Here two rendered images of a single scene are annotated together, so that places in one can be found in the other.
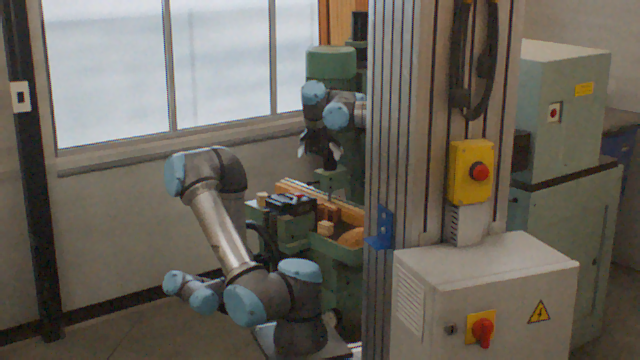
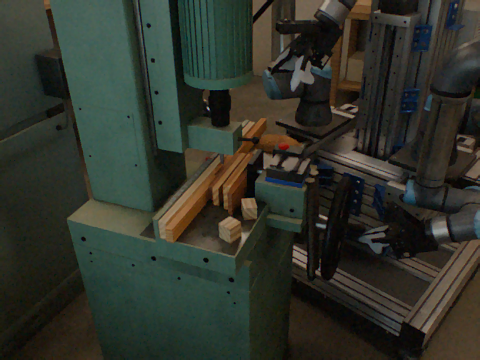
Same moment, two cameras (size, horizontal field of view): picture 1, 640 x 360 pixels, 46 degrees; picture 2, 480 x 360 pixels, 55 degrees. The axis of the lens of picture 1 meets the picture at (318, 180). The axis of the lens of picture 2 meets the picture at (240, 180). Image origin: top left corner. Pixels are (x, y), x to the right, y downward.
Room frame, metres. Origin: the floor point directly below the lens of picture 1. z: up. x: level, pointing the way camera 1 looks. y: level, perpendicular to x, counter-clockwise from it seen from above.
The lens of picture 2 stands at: (3.06, 1.00, 1.59)
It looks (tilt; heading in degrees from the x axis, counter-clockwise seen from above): 32 degrees down; 244
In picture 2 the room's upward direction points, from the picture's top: 1 degrees counter-clockwise
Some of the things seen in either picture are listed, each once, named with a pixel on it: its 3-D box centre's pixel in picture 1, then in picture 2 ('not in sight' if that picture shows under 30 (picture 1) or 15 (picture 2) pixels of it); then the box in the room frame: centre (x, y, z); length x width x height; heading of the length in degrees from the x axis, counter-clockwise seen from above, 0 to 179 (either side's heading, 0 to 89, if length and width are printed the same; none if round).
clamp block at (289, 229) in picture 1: (287, 222); (286, 187); (2.48, 0.11, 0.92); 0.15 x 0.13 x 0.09; 41
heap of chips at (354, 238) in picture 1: (358, 234); (278, 141); (2.37, -0.14, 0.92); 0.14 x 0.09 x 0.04; 131
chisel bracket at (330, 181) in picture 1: (334, 180); (215, 137); (2.62, -0.06, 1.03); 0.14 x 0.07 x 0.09; 131
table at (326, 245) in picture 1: (306, 228); (257, 195); (2.54, 0.04, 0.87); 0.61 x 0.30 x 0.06; 41
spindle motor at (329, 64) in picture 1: (330, 93); (216, 16); (2.61, -0.04, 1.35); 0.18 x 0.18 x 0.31
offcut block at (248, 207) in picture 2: not in sight; (248, 208); (2.62, 0.15, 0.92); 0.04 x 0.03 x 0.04; 72
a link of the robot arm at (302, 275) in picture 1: (298, 285); (446, 112); (1.85, 0.05, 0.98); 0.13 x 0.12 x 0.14; 128
